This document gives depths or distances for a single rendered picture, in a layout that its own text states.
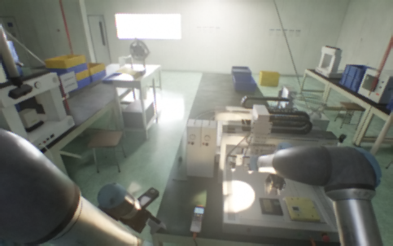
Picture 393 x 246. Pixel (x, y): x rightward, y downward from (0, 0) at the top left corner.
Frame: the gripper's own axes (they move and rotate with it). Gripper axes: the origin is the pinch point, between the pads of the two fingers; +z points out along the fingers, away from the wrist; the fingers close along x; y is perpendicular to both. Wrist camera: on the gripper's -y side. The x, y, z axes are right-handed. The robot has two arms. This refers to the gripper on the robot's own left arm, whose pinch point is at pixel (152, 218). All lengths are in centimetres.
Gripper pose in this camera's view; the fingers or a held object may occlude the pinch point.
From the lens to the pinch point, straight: 96.4
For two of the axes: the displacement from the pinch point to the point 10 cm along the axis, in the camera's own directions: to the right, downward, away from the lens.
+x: 8.5, 3.0, -4.4
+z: 1.6, 6.3, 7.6
